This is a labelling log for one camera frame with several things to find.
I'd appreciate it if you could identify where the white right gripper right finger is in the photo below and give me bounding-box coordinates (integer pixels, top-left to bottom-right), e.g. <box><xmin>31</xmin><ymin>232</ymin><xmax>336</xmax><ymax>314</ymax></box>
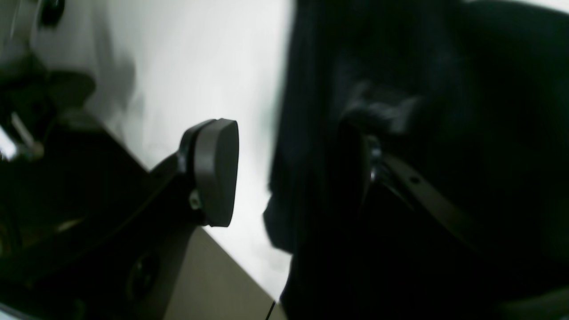
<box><xmin>340</xmin><ymin>118</ymin><xmax>568</xmax><ymax>320</ymax></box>

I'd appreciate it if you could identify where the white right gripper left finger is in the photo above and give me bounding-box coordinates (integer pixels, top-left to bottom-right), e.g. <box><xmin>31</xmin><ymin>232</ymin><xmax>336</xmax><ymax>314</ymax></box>
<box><xmin>1</xmin><ymin>118</ymin><xmax>240</xmax><ymax>320</ymax></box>

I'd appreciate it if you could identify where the black T-shirt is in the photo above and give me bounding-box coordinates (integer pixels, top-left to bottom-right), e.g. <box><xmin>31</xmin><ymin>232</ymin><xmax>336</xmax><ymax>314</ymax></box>
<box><xmin>264</xmin><ymin>0</ymin><xmax>569</xmax><ymax>320</ymax></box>

